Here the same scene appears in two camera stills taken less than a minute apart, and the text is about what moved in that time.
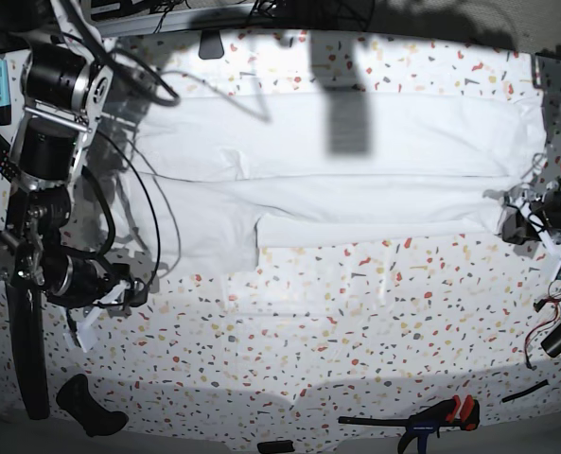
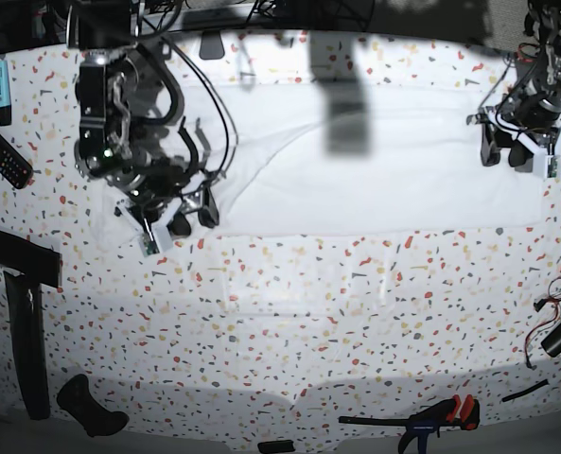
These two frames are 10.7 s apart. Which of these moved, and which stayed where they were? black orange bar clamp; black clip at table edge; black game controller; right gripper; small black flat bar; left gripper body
Moved: left gripper body; right gripper
Stayed: black orange bar clamp; small black flat bar; black clip at table edge; black game controller
